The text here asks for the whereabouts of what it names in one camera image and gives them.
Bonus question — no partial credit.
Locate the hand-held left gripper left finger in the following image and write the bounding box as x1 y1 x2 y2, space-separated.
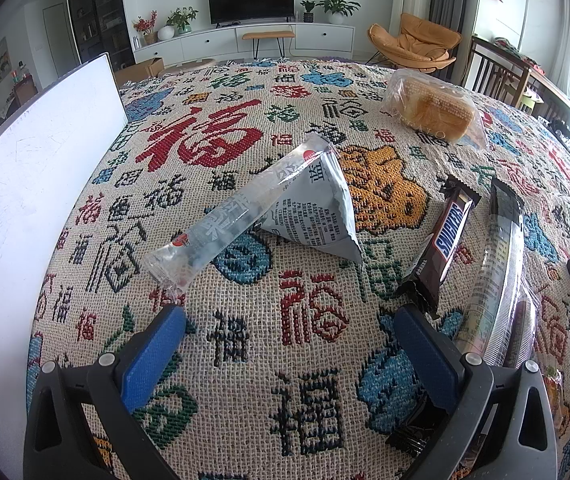
24 304 188 480

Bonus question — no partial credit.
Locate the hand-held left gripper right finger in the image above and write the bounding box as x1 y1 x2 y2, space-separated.
393 304 558 480

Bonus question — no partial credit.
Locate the long clear snack packet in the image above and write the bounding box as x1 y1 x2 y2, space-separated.
143 135 338 306

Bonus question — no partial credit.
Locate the grey triangular snack packet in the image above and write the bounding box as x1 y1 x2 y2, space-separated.
260 152 364 266

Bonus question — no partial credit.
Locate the white board panel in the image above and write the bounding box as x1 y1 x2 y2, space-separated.
0 52 128 461

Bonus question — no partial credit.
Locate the small dark candy wrapper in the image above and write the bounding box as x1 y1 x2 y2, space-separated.
385 395 448 458

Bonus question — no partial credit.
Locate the clear packet with dark snack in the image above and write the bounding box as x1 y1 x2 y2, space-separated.
502 280 540 368

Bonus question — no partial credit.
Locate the long dark snack packet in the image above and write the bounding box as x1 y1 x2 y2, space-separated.
457 177 526 361

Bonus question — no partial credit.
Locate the brown chocolate bar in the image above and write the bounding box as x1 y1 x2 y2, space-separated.
394 176 483 318

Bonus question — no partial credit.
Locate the orange snack packet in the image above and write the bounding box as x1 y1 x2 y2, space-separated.
542 367 566 426

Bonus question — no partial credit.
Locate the printed woven blanket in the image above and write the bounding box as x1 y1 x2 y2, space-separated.
25 57 570 480

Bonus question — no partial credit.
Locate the wooden dining table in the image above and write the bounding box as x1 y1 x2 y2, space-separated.
475 35 570 116

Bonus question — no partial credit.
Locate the dark wooden dining chair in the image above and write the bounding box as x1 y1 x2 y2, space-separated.
462 35 530 106

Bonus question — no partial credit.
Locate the bread in clear bag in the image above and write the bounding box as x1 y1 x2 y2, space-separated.
384 68 488 151

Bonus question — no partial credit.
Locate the cardboard box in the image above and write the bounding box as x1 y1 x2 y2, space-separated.
115 57 166 86

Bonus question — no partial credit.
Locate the orange lounge chair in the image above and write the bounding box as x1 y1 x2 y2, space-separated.
367 12 463 73

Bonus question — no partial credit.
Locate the white television cabinet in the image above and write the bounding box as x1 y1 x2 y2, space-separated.
132 22 356 66

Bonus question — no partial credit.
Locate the red flower plant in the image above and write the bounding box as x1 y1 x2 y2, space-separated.
132 10 158 45

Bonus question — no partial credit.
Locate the green plant in pale pot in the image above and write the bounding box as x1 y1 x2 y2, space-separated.
165 6 198 36

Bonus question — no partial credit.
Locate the wooden bench with black legs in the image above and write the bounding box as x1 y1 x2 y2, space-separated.
241 30 296 58

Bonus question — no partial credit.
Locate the dark glass display cabinet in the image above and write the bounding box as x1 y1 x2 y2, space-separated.
65 0 133 66

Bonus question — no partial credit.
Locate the large plant in white pot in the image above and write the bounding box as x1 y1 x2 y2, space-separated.
316 0 361 25

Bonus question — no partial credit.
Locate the black television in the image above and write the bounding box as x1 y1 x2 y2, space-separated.
207 0 296 26

